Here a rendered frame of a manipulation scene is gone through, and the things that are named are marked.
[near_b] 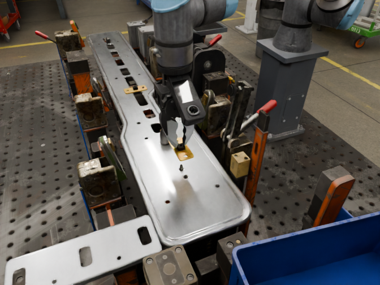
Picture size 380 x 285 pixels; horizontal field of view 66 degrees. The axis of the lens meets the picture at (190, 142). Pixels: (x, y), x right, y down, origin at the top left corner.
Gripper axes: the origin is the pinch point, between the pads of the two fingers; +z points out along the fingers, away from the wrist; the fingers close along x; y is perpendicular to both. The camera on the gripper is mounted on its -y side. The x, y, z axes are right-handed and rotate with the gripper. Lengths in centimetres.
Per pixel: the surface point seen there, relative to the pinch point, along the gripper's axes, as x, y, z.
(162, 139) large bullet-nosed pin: 1.1, 11.7, 6.7
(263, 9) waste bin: -201, 248, 48
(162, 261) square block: 13.7, -25.6, 2.9
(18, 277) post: 39.2, -13.8, 10.2
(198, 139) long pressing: -9.1, 9.3, 8.4
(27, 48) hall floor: 70, 403, 106
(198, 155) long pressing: -6.3, 3.5, 8.7
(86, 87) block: 16, 76, 18
